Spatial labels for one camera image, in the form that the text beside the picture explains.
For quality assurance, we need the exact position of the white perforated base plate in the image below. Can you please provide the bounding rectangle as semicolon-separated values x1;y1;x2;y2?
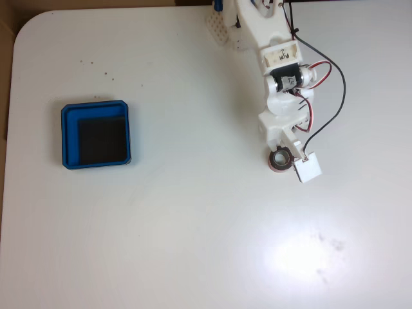
205;11;230;48

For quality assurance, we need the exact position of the red white gripper servo wire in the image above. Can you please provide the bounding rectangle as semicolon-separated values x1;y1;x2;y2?
293;92;315;134

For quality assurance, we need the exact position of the red tape roll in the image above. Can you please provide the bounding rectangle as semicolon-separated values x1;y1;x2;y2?
268;146;294;174

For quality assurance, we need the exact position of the white camera box with mount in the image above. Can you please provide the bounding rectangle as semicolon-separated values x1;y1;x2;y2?
281;127;324;185

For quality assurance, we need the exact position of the blue square box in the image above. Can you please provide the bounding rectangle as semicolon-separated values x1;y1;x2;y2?
60;99;133;170

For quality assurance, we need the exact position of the red white wrist servo wire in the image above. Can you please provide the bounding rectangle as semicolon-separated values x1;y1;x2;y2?
305;60;333;91

